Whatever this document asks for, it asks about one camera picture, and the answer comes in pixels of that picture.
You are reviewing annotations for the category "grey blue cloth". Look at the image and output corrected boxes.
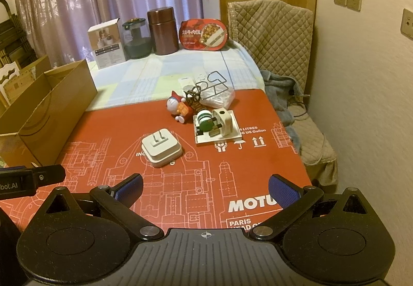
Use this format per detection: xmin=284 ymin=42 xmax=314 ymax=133
xmin=260 ymin=70 xmax=305 ymax=154

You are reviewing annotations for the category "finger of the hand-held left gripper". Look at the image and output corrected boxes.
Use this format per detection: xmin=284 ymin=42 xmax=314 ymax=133
xmin=0 ymin=165 xmax=65 ymax=189

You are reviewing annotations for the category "brown lattice trinket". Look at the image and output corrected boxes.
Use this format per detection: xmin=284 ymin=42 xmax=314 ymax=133
xmin=183 ymin=93 xmax=203 ymax=114

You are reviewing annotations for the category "dark green glass jar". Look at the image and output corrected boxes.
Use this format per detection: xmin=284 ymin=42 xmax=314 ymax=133
xmin=122 ymin=18 xmax=153 ymax=60

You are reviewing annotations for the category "brown metal canister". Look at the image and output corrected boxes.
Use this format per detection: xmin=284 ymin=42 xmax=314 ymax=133
xmin=147 ymin=9 xmax=179 ymax=55

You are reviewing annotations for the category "pale checkered tablecloth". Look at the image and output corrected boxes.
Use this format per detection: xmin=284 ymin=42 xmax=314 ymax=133
xmin=84 ymin=41 xmax=266 ymax=112

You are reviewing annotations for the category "red printed mat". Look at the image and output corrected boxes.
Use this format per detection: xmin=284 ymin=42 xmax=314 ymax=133
xmin=0 ymin=89 xmax=313 ymax=235

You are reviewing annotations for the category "green white round toy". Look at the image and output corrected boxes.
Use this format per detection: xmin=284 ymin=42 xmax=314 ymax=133
xmin=197 ymin=109 xmax=214 ymax=132

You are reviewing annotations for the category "white carved chair back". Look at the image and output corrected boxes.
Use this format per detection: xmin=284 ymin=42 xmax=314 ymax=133
xmin=0 ymin=62 xmax=21 ymax=106

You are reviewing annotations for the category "brown printed cardboard box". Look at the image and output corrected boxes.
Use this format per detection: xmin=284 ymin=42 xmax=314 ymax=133
xmin=3 ymin=55 xmax=52 ymax=103

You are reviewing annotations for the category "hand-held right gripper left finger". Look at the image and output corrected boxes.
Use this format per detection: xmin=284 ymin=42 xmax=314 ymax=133
xmin=42 ymin=173 xmax=165 ymax=243

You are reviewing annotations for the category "black wire rack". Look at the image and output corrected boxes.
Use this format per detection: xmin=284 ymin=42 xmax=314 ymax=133
xmin=182 ymin=71 xmax=233 ymax=103

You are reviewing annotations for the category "quilted beige chair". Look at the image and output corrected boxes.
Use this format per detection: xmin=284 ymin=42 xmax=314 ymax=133
xmin=227 ymin=0 xmax=339 ymax=186

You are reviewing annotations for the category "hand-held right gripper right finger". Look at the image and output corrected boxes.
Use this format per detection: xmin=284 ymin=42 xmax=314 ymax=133
xmin=248 ymin=173 xmax=370 ymax=243

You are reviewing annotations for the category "clear plastic bag of clips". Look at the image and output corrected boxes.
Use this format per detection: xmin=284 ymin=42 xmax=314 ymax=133
xmin=200 ymin=89 xmax=235 ymax=109

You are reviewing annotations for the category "red oval food box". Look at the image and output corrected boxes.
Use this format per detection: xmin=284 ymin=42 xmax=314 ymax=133
xmin=178 ymin=18 xmax=229 ymax=52

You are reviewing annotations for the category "white power plug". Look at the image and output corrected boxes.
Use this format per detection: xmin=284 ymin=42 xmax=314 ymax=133
xmin=141 ymin=129 xmax=184 ymax=168

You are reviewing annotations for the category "white square tile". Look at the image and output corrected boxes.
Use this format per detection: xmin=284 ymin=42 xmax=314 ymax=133
xmin=193 ymin=109 xmax=242 ymax=145

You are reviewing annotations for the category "white product box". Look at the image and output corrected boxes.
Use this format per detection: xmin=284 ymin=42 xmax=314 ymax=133
xmin=88 ymin=19 xmax=126 ymax=70

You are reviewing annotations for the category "red toy figure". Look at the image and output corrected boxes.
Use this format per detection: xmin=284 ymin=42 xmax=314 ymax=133
xmin=167 ymin=90 xmax=191 ymax=124

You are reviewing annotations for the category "beige travel adapter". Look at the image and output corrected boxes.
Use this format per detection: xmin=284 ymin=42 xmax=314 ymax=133
xmin=210 ymin=108 xmax=233 ymax=139

